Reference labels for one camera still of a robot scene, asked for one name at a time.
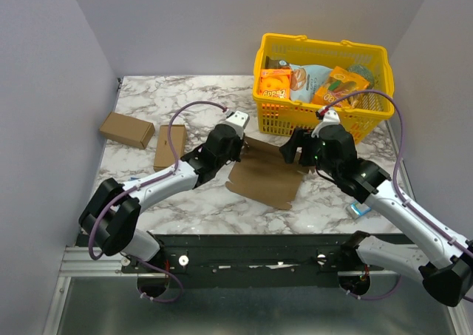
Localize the blue box right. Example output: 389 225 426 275
347 201 372 220

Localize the purple cable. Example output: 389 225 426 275
316 89 473 301
88 101 230 303

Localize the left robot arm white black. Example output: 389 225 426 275
78 121 246 272

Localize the dark brown snack packet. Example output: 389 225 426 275
265 56 290 70

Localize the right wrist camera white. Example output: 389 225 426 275
311 106 340 138

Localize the yellow plastic shopping basket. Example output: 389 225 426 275
253 33 394 143

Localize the light blue snack bag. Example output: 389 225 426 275
289 64 333 104

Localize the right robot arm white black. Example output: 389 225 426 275
279 124 472 307

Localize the orange snack bag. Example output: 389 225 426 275
311 67 369 106

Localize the orange Daddy snack box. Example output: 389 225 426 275
258 69 291 99

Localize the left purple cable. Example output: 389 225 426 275
88 101 230 303

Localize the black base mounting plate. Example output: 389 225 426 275
75 233 407 290

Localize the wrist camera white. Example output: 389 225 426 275
311 106 340 138
224 110 250 135

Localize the green scouring pad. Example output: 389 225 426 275
347 64 375 89

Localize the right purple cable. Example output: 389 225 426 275
316 89 473 301

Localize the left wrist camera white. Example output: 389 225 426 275
224 110 250 135

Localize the folded cardboard box upright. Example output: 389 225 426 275
153 125 188 172

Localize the cardboard box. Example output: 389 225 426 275
153 125 188 172
99 112 155 149
225 137 310 210

